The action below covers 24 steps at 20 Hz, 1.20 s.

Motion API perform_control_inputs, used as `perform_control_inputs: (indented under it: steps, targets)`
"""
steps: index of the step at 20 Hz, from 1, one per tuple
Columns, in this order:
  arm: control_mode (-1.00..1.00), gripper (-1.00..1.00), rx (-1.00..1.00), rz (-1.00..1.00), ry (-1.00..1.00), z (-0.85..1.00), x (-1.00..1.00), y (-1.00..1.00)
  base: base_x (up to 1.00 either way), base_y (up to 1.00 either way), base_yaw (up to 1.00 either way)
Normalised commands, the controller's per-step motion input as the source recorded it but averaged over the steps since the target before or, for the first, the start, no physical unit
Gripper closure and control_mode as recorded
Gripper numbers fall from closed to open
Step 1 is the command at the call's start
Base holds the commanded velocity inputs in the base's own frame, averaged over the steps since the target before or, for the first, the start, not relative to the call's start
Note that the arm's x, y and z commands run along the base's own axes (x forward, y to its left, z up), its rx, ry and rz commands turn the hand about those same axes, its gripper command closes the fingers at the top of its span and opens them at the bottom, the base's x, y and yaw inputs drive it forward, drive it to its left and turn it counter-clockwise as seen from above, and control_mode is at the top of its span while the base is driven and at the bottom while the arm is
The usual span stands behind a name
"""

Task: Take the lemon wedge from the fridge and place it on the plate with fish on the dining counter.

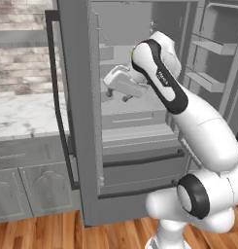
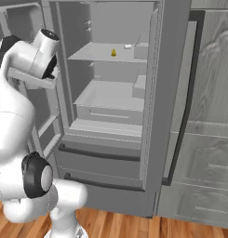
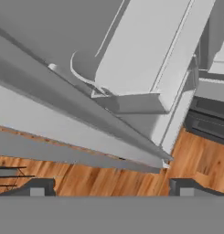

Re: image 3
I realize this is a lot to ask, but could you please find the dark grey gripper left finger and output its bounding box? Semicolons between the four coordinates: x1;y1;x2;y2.
0;177;58;197

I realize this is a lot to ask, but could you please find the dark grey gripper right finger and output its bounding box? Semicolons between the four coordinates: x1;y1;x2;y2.
168;177;224;197

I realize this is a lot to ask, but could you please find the grey counter with pale edge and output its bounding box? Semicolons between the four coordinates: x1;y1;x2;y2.
0;0;174;175

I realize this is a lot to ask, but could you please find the pale grey fridge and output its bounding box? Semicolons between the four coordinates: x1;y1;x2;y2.
69;0;217;155

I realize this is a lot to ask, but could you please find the dark grey appliance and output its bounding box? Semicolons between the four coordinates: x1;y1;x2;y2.
183;95;224;146

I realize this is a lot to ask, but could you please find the small white knob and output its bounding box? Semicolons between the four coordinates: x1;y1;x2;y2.
48;62;59;72

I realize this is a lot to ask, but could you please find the pale grey cupboard run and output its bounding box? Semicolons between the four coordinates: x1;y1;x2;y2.
195;0;224;103

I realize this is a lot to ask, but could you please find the black wire stool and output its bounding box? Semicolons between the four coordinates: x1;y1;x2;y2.
0;165;36;196

